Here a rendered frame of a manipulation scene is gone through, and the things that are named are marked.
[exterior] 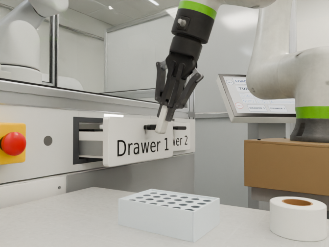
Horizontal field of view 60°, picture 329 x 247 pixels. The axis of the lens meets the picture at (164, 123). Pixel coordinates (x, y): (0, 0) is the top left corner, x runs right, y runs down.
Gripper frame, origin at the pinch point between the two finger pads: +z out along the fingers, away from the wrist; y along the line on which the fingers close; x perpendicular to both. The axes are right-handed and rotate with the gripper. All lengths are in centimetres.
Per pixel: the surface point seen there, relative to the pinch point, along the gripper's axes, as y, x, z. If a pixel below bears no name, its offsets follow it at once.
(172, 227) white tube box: 22.6, -29.3, 7.8
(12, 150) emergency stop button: -6.3, -33.9, 8.5
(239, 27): -54, 169, -67
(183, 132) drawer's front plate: -12.4, 39.5, 8.1
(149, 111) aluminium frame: -16.1, 17.3, 2.2
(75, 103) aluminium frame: -16.2, -14.2, 1.9
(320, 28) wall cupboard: -16, 327, -120
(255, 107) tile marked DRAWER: 1, 80, -9
